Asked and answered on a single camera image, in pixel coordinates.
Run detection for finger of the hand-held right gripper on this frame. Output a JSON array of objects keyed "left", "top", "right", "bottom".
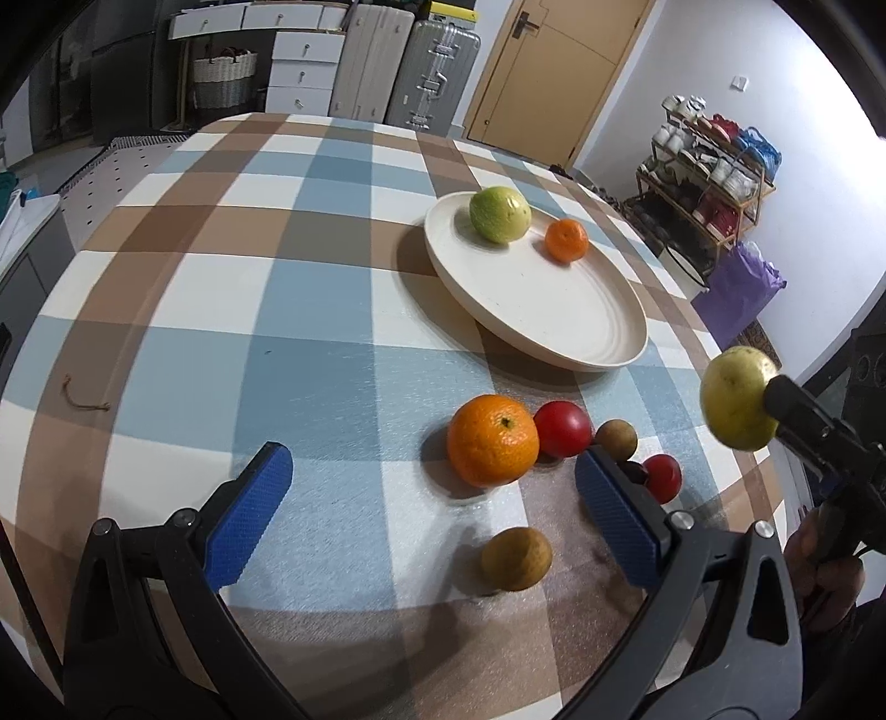
[{"left": 763, "top": 374, "right": 854, "bottom": 479}]

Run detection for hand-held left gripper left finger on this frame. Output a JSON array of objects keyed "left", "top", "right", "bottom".
[{"left": 62, "top": 441, "right": 312, "bottom": 720}]

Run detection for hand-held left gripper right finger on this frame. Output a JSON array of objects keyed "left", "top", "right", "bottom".
[{"left": 574, "top": 447, "right": 805, "bottom": 720}]

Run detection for yellow green round fruit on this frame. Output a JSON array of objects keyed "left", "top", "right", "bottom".
[{"left": 699, "top": 347, "right": 782, "bottom": 451}]

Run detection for small red tomato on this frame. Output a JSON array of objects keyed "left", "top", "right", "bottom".
[{"left": 642, "top": 454, "right": 683, "bottom": 505}]

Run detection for small brown longan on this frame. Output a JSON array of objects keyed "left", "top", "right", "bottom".
[{"left": 594, "top": 419, "right": 638, "bottom": 462}]

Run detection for large red tomato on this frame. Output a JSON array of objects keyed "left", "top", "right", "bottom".
[{"left": 533, "top": 400, "right": 594, "bottom": 459}]

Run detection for brownish yellow round fruit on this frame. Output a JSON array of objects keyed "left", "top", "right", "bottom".
[{"left": 481, "top": 527, "right": 553, "bottom": 592}]

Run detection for large orange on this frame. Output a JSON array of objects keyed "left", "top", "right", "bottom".
[{"left": 446, "top": 394, "right": 540, "bottom": 488}]

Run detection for cream round plate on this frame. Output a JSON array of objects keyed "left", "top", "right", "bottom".
[{"left": 424, "top": 192, "right": 649, "bottom": 373}]

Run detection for person's right hand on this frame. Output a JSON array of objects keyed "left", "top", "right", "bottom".
[{"left": 782, "top": 511, "right": 868, "bottom": 632}]

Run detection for patterned doormat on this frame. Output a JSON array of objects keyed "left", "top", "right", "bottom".
[{"left": 737, "top": 324, "right": 783, "bottom": 368}]

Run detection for purple plastic bag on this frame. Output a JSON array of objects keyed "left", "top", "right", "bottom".
[{"left": 692, "top": 241, "right": 788, "bottom": 351}]

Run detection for wooden shoe rack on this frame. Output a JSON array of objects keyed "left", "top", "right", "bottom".
[{"left": 623, "top": 97, "right": 780, "bottom": 288}]

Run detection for checkered tablecloth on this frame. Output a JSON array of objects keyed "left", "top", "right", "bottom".
[{"left": 0, "top": 111, "right": 790, "bottom": 720}]

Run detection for rows of shoes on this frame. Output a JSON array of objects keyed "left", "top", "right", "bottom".
[{"left": 626, "top": 95, "right": 763, "bottom": 240}]

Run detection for small tangerine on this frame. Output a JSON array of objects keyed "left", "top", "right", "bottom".
[{"left": 544, "top": 219, "right": 590, "bottom": 263}]

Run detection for large green citrus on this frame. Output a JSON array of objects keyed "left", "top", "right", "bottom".
[{"left": 469, "top": 186, "right": 533, "bottom": 245}]

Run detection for white dotted floor mat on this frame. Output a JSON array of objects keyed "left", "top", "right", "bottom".
[{"left": 59, "top": 135, "right": 189, "bottom": 231}]

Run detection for wooden door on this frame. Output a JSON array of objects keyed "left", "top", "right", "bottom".
[{"left": 462, "top": 0, "right": 655, "bottom": 171}]

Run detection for wicker basket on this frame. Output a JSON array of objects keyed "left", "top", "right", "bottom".
[{"left": 192, "top": 48, "right": 259, "bottom": 110}]

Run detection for white drawer desk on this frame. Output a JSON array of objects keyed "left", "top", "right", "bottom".
[{"left": 169, "top": 2, "right": 351, "bottom": 117}]

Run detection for beige suitcase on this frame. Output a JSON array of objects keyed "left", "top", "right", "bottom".
[{"left": 327, "top": 3, "right": 416, "bottom": 120}]

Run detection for silver suitcase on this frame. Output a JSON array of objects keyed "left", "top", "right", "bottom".
[{"left": 385, "top": 19, "right": 482, "bottom": 136}]

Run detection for short brown string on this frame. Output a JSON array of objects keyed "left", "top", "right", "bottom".
[{"left": 61, "top": 376, "right": 113, "bottom": 414}]

